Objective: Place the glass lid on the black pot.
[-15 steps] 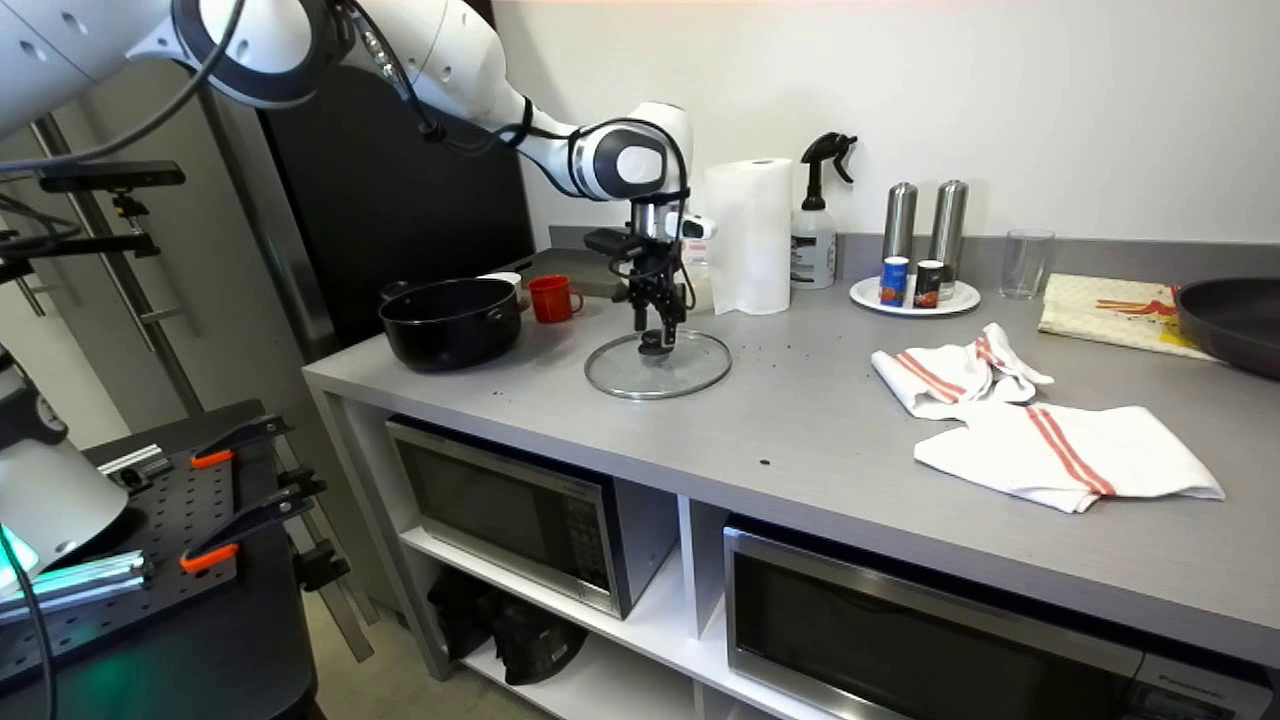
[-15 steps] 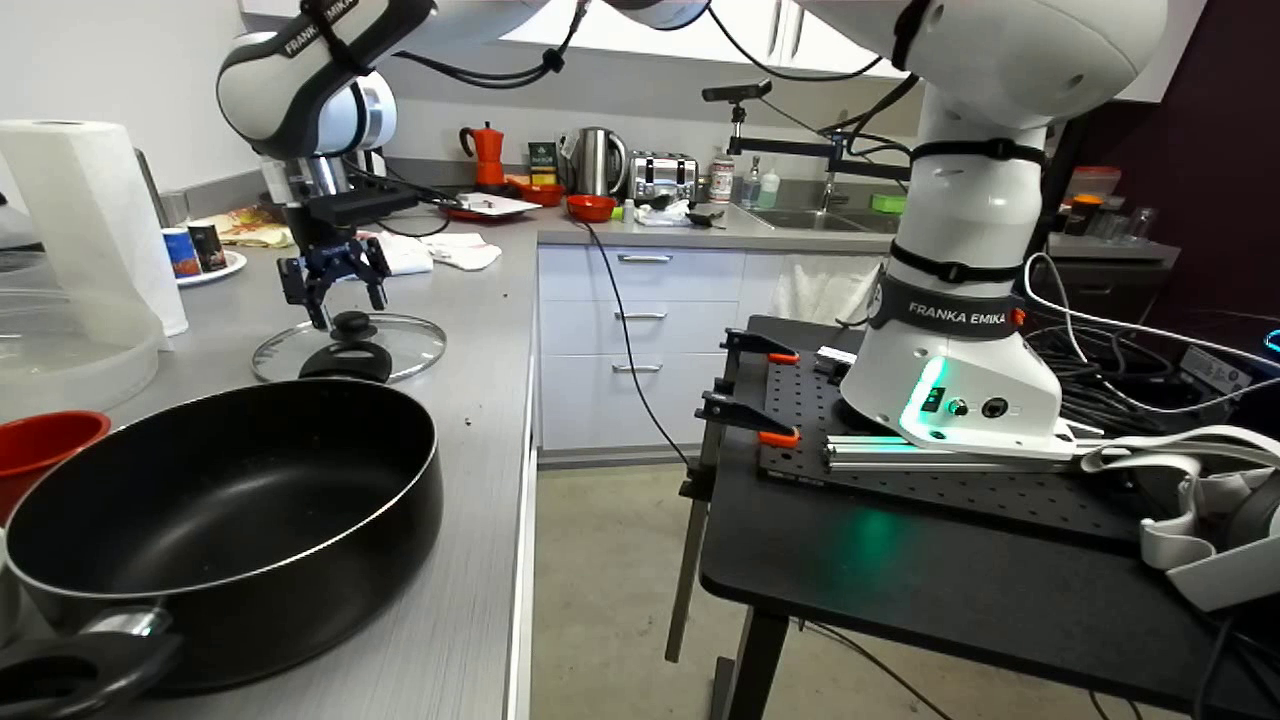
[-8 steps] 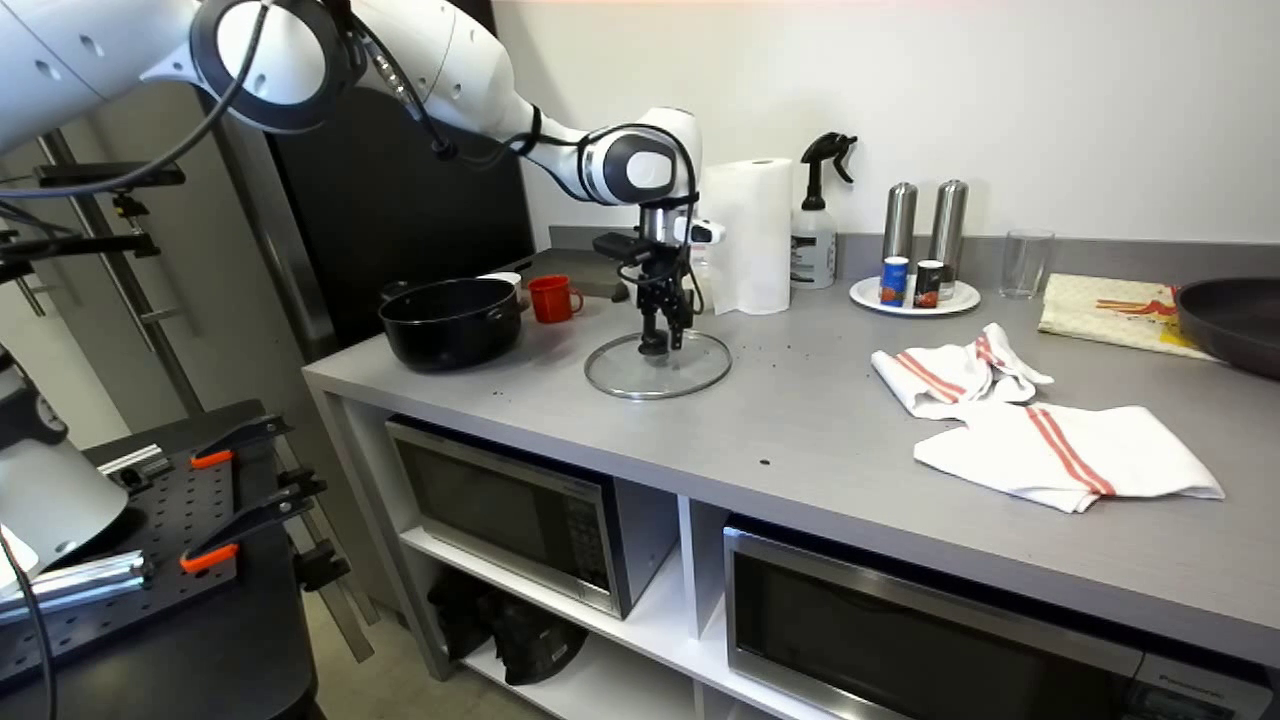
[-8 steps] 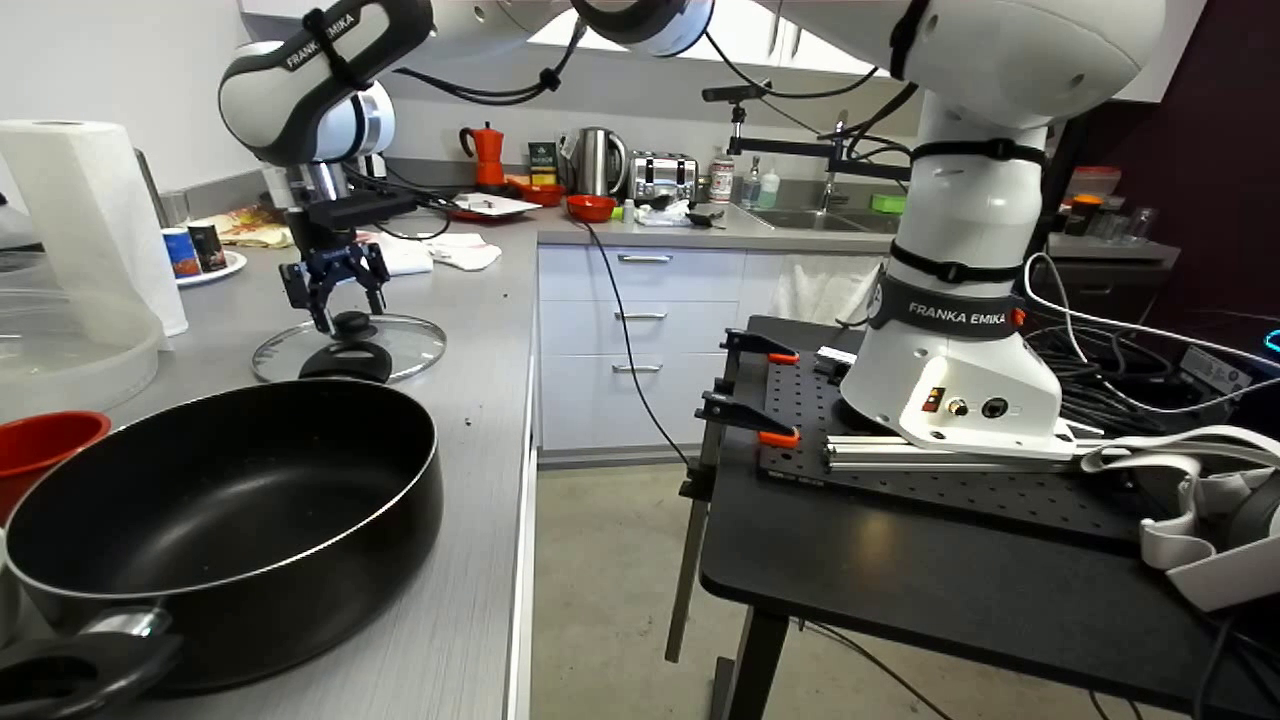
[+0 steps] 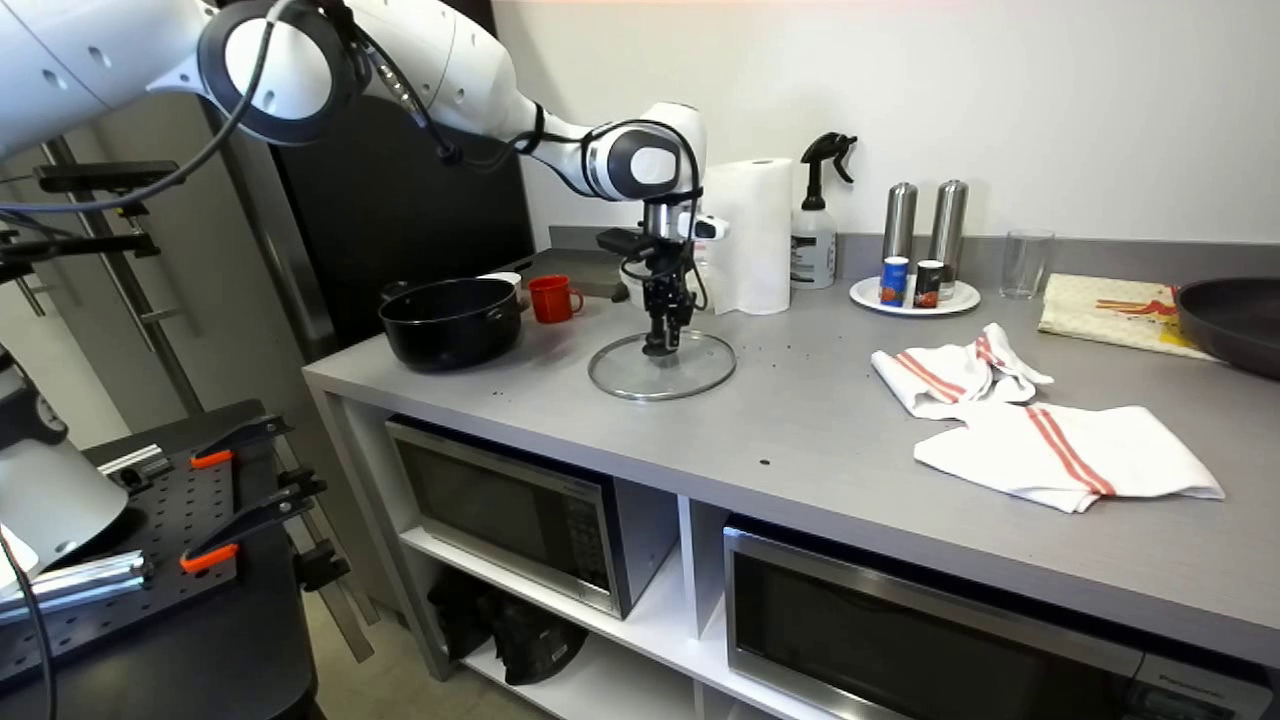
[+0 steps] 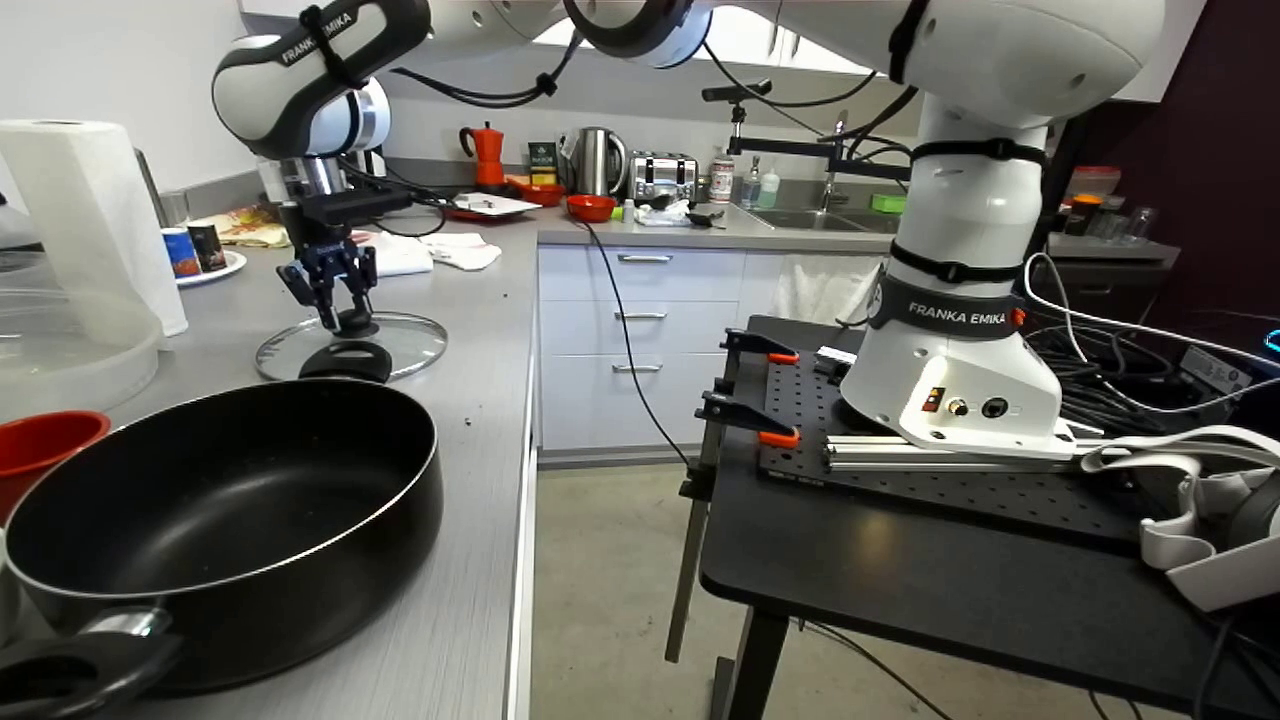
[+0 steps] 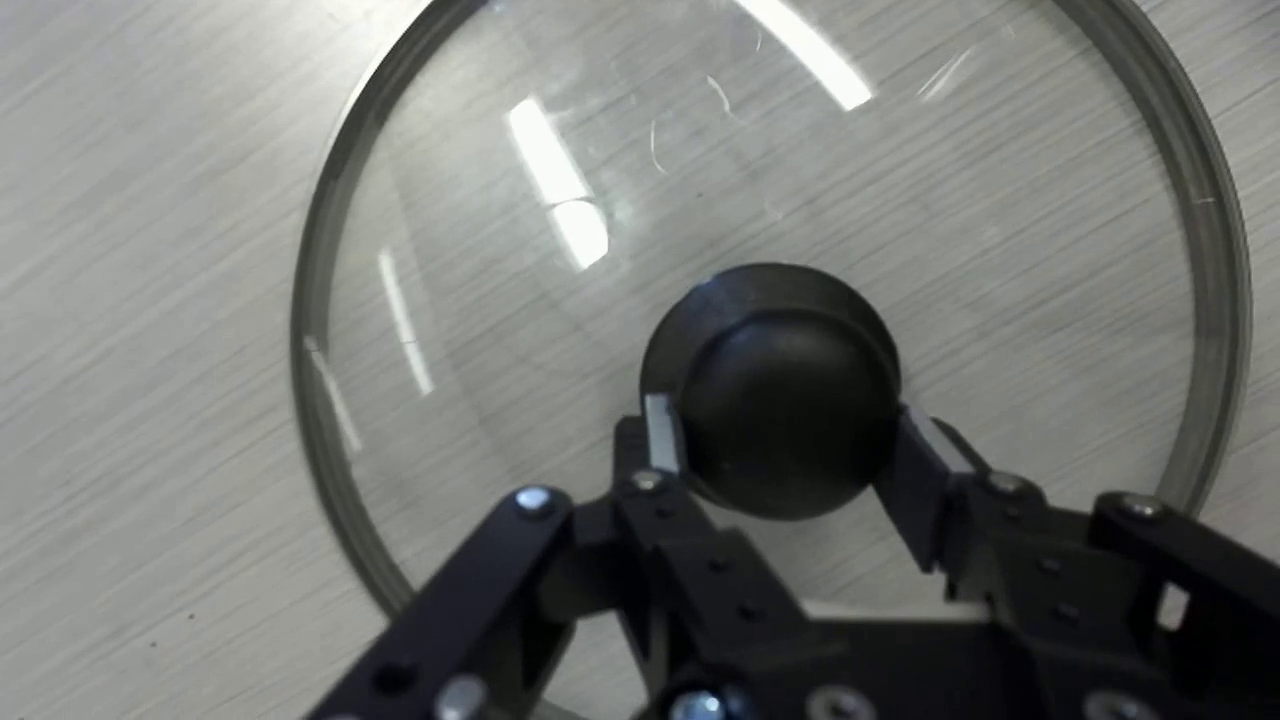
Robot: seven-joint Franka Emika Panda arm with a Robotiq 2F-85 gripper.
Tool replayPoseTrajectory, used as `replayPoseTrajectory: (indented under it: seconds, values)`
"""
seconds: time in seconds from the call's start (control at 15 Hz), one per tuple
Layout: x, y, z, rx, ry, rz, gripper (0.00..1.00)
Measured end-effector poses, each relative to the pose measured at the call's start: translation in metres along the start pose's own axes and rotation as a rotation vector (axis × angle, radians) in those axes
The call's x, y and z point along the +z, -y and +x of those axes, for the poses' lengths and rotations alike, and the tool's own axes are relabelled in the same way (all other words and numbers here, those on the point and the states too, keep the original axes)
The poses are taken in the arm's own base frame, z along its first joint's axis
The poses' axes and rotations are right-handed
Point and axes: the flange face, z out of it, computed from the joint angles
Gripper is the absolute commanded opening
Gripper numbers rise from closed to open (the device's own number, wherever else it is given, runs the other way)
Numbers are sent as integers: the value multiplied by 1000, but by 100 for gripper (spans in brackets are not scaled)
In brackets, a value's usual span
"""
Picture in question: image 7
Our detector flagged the glass lid with black knob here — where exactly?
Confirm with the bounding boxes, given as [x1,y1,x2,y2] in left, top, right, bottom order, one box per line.
[287,0,1254,624]

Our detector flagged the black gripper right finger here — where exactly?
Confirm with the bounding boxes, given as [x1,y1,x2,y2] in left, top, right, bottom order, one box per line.
[873,403,1280,720]

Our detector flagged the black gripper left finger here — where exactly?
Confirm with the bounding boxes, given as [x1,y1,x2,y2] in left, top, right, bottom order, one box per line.
[313,392,805,720]

